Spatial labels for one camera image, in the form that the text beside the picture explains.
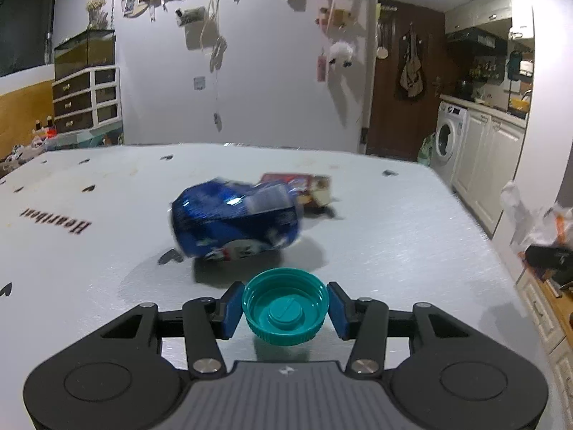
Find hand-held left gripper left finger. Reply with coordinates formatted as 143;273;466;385
96;282;246;378

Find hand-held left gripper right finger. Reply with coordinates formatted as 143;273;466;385
326;281;476;378

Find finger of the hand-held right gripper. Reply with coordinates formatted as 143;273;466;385
525;244;573;278

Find white plastic wrapper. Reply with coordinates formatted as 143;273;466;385
499;179;573;254

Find teal bottle cap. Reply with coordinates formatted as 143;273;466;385
242;268;331;347

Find crushed blue can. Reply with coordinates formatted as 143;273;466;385
169;179;307;263

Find silver printed table cover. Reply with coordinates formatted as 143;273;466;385
0;143;522;413

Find white kitchen base cabinets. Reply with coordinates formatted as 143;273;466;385
451;107;527;237

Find red snack box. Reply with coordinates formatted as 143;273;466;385
260;172;334;210

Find white washing machine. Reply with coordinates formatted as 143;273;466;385
433;101;469;190

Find green plastic bag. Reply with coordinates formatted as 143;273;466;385
417;132;438;164

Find brown wooden door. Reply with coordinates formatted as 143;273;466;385
365;0;447;163

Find hanging brown bag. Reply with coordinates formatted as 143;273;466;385
395;24;425;100

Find black range hood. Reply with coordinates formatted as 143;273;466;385
448;27;509;51

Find white plush toy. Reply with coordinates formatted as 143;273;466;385
328;41;356;69

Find brown and white drawer chest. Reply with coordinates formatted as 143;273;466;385
51;65;122;136

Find wooden ladle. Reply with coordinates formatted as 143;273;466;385
376;21;390;60

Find glass tank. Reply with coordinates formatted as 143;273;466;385
54;29;116;80

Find dried flower bunch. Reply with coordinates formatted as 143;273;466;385
86;0;111;30

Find white wall cupboards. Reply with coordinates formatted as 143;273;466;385
444;0;535;40

